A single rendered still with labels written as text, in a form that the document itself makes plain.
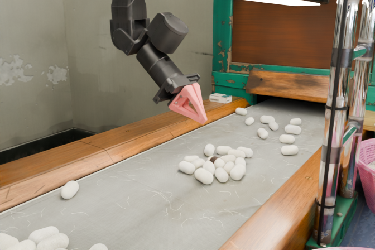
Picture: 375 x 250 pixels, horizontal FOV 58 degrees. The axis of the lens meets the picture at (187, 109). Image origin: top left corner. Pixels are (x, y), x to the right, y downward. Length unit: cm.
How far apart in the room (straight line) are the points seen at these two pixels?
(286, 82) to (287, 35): 15
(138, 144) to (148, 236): 30
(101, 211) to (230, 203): 19
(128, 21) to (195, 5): 144
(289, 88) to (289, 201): 55
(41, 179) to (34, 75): 225
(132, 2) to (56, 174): 36
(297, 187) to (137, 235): 24
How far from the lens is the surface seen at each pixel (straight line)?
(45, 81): 287
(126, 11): 72
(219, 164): 61
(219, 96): 103
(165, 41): 68
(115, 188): 57
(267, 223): 44
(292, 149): 71
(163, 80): 69
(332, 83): 44
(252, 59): 111
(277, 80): 102
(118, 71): 257
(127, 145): 70
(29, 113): 283
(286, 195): 51
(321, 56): 103
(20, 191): 58
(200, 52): 212
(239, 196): 54
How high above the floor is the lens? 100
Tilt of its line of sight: 14 degrees down
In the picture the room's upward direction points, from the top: straight up
